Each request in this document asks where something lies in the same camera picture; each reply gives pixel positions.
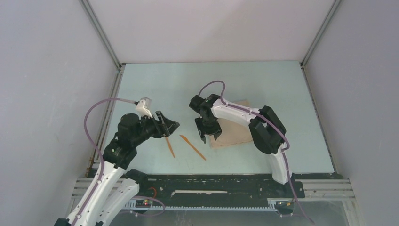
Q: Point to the left corner aluminium post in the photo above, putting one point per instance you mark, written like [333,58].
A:
[87,7]

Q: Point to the orange plastic knife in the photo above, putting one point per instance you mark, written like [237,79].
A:
[193,147]

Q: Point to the orange plastic fork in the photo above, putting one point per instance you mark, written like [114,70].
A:
[170,147]

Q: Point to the corner aluminium post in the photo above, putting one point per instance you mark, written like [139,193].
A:
[87,7]
[326,22]

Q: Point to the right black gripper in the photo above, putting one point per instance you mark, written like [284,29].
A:
[203,131]

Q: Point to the aluminium frame rail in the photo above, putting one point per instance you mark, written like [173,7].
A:
[315,190]

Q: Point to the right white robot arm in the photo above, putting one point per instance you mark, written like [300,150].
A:
[265,128]

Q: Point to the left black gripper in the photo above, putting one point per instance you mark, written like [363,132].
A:
[164,127]

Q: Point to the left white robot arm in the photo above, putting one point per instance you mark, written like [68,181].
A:
[97,206]

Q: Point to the right corner aluminium post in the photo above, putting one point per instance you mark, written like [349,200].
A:
[326,22]

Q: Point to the beige cloth napkin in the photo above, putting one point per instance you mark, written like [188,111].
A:
[232,134]

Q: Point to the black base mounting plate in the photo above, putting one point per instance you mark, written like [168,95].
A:
[215,191]

